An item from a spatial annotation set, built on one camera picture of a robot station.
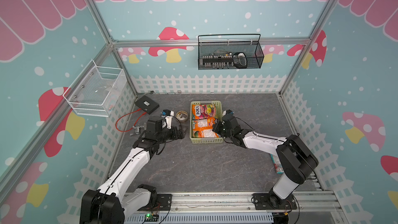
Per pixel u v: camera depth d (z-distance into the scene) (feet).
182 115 3.48
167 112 2.39
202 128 3.01
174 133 2.34
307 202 2.47
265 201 2.39
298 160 1.52
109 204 1.29
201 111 3.27
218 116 3.34
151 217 2.39
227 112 2.78
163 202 2.44
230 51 3.09
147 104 3.67
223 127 2.54
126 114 3.56
